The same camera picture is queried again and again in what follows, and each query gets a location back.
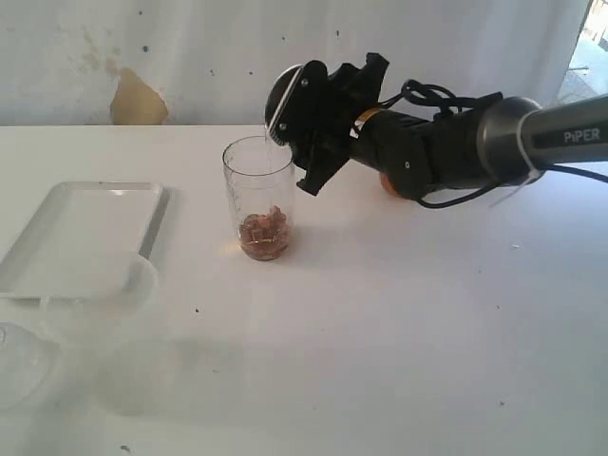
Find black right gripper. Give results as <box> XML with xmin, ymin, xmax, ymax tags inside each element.
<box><xmin>277</xmin><ymin>52</ymin><xmax>389</xmax><ymax>195</ymax></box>

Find stainless steel cup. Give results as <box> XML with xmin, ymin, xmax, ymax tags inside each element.
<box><xmin>264</xmin><ymin>65</ymin><xmax>303</xmax><ymax>145</ymax></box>

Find clear plastic shaker cup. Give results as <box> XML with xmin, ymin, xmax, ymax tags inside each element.
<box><xmin>222</xmin><ymin>135</ymin><xmax>295</xmax><ymax>248</ymax></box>

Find wooden cup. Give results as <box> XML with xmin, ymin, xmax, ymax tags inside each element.
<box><xmin>379</xmin><ymin>173</ymin><xmax>401</xmax><ymax>198</ymax></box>

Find clear plastic lid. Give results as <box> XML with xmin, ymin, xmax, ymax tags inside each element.
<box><xmin>1</xmin><ymin>322</ymin><xmax>65</xmax><ymax>414</ymax></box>

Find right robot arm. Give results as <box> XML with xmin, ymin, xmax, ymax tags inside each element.
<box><xmin>264</xmin><ymin>53</ymin><xmax>607</xmax><ymax>204</ymax></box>

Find white rectangular tray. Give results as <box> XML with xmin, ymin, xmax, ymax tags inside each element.
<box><xmin>1</xmin><ymin>181</ymin><xmax>169</xmax><ymax>299</ymax></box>

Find translucent plastic container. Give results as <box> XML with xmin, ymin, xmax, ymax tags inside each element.
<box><xmin>40</xmin><ymin>253</ymin><xmax>176</xmax><ymax>417</ymax></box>

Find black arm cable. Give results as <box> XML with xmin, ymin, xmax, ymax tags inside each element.
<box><xmin>377</xmin><ymin>79</ymin><xmax>608</xmax><ymax>210</ymax></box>

